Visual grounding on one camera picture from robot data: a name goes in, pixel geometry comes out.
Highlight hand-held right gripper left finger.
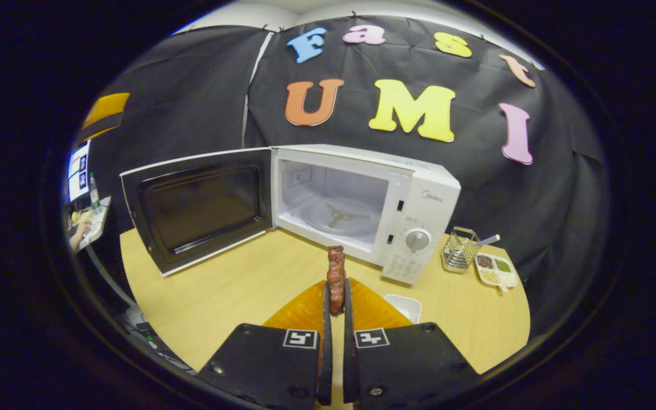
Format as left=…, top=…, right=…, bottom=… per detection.
left=197, top=279, right=333, bottom=408

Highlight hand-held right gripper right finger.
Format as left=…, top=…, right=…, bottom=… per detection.
left=342, top=277, right=481, bottom=410

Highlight brown meat piece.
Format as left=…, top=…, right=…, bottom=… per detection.
left=327, top=245, right=347, bottom=317

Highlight white microwave oven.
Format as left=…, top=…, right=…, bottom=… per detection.
left=120, top=143, right=462, bottom=285

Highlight computer monitor screen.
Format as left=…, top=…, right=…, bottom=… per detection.
left=67, top=141, right=92, bottom=203

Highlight white rectangular tray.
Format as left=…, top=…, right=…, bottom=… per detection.
left=384, top=294, right=423, bottom=324

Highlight background desk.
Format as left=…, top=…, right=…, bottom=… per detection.
left=66, top=196, right=112, bottom=254

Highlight white divided spice dish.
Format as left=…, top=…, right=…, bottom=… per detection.
left=474, top=252, right=519, bottom=292

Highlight wire mesh basket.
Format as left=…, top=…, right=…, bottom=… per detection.
left=441, top=226, right=481, bottom=274

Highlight black floor cables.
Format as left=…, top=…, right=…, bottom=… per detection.
left=126, top=307, right=198, bottom=374

